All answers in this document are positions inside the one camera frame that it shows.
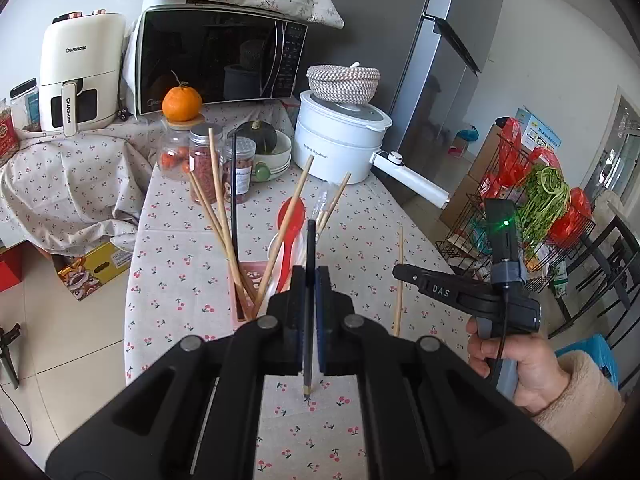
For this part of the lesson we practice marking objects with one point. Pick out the blue and green printed box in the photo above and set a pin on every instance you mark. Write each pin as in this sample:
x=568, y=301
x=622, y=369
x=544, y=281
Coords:
x=540, y=127

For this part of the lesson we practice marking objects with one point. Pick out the yellow printed cardboard box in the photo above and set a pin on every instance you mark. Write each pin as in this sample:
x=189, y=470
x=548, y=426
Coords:
x=92, y=270

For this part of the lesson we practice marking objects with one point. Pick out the light wooden chopstick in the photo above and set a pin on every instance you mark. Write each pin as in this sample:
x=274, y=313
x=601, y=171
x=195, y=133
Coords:
x=290, y=215
x=337, y=200
x=222, y=210
x=399, y=280
x=210, y=215

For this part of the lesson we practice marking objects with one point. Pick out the grey refrigerator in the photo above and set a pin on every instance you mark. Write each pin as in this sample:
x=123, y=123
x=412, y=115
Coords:
x=380, y=20

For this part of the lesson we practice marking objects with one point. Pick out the blue plastic stool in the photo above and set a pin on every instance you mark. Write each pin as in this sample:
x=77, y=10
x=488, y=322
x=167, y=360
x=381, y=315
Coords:
x=595, y=355

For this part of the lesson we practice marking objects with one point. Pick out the small green cup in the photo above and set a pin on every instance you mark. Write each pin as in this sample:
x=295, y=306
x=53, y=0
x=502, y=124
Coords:
x=261, y=173

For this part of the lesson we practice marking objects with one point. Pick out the small floral counter cloth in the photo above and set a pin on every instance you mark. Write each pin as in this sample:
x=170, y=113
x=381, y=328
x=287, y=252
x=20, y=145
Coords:
x=70, y=185

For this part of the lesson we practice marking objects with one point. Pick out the person's right hand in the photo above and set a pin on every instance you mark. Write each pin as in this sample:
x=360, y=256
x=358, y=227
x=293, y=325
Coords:
x=537, y=367

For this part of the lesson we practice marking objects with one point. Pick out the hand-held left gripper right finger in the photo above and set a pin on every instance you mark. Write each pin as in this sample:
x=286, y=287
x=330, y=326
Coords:
x=324, y=310

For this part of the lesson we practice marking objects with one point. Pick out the white electric pot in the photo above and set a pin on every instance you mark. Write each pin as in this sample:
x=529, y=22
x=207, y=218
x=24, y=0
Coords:
x=335, y=140

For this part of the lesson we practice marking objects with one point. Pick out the red tin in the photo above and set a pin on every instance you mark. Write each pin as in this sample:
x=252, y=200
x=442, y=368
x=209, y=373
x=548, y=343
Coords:
x=7, y=132

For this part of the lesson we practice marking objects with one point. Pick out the red box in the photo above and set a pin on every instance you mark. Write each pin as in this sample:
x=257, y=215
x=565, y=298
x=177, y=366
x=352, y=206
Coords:
x=10, y=270

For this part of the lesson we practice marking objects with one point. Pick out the brown cardboard box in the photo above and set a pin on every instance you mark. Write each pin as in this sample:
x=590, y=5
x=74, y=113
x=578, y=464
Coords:
x=475, y=180

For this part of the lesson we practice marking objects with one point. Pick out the green pumpkin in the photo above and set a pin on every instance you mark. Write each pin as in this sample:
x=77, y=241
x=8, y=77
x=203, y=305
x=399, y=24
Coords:
x=255, y=135

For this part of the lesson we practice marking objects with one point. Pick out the black chopstick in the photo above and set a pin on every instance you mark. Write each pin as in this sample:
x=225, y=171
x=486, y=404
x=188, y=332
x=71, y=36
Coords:
x=233, y=195

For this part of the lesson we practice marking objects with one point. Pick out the red plastic spoon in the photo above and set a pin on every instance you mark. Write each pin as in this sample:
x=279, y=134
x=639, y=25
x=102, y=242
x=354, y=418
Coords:
x=291, y=215

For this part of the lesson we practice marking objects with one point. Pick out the dark chopstick with wooden end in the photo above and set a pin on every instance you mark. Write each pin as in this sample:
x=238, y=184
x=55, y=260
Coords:
x=310, y=245

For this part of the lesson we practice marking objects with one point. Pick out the black tripod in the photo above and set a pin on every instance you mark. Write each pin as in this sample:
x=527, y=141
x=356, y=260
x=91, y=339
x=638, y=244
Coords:
x=10, y=355

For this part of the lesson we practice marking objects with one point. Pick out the person's right forearm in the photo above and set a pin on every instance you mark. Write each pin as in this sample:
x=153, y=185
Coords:
x=575, y=410

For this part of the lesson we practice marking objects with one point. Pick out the red plastic bag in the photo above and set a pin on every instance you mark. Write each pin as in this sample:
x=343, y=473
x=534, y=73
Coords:
x=575, y=215

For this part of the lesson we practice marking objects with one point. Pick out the clear container with black lid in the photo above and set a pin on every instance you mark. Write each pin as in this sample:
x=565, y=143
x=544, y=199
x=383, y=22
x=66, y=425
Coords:
x=26, y=105

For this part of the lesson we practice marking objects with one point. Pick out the white air fryer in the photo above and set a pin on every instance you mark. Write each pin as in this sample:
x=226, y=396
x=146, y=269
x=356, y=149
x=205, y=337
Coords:
x=80, y=60

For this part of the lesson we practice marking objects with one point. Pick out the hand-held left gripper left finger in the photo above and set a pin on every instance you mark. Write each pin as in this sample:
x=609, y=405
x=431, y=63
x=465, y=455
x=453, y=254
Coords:
x=299, y=310

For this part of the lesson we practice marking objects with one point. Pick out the orange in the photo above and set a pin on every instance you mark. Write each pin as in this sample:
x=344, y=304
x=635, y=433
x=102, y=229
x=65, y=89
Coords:
x=182, y=102

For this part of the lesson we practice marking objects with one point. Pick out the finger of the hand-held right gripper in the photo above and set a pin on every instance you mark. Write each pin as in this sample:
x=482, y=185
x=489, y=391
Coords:
x=445, y=291

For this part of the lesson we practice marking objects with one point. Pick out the black microwave oven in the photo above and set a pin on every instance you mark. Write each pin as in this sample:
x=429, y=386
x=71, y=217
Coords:
x=210, y=55

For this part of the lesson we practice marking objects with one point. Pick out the cherry print tablecloth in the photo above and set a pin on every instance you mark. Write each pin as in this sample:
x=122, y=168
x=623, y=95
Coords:
x=180, y=260

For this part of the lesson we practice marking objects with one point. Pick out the black chair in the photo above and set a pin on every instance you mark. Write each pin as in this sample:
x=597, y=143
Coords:
x=605, y=270

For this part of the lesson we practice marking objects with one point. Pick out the labelled jar of red berries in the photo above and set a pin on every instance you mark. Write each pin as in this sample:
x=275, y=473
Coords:
x=242, y=170

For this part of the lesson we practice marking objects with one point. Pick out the pink perforated basket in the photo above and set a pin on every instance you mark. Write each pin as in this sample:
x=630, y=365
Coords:
x=252, y=277

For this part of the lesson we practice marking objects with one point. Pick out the green leafy vegetables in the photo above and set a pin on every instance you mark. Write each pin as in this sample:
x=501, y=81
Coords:
x=545, y=195

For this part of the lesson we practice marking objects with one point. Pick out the clear glass jar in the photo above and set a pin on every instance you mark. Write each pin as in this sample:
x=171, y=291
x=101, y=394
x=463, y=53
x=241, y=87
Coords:
x=172, y=155

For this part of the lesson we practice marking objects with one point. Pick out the white bowl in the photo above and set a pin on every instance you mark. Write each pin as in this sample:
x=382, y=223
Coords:
x=280, y=157

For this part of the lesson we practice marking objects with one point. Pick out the blue plastic bag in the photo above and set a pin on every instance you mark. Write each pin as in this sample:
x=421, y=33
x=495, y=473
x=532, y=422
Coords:
x=467, y=135

